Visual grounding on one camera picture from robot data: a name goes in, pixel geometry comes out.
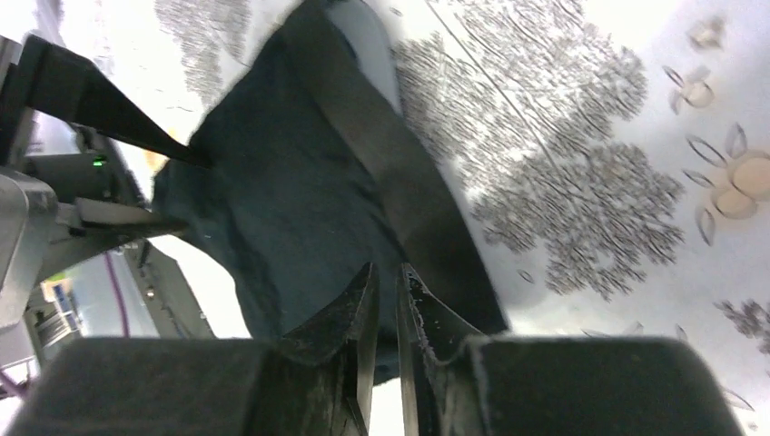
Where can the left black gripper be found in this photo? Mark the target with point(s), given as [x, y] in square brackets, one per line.
[41, 237]

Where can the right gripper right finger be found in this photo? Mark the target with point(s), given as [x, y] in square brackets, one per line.
[456, 380]

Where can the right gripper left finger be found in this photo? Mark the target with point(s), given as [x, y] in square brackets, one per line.
[316, 380]

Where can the black white-trimmed boxer briefs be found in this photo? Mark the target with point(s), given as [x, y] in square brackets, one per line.
[315, 177]

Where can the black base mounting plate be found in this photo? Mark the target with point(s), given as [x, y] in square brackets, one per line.
[165, 293]

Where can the floral patterned table mat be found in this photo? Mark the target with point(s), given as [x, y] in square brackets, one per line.
[613, 159]

